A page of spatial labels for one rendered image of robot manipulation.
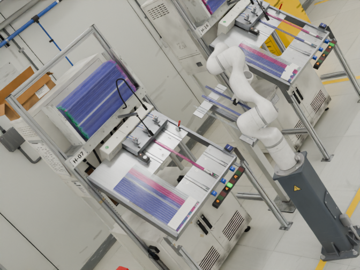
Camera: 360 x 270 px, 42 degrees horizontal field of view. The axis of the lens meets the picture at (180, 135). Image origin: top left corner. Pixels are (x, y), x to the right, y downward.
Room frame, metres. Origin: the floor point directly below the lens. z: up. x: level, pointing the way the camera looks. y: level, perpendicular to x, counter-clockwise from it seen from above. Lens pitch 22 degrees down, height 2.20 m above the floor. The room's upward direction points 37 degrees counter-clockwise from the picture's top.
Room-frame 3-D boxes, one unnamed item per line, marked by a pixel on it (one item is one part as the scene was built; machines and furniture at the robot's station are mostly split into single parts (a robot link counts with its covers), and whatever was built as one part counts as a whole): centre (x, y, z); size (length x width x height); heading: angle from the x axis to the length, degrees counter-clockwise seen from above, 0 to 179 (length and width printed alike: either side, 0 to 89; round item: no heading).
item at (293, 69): (3.75, -0.94, 0.65); 1.01 x 0.73 x 1.29; 31
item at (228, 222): (3.16, 0.41, 0.31); 0.70 x 0.65 x 0.62; 121
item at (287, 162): (2.36, -0.40, 0.79); 0.19 x 0.19 x 0.18
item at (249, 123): (2.36, -0.37, 1.00); 0.19 x 0.12 x 0.24; 75
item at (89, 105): (3.09, 0.29, 1.52); 0.51 x 0.13 x 0.27; 121
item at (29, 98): (3.29, 0.54, 1.82); 0.68 x 0.30 x 0.20; 121
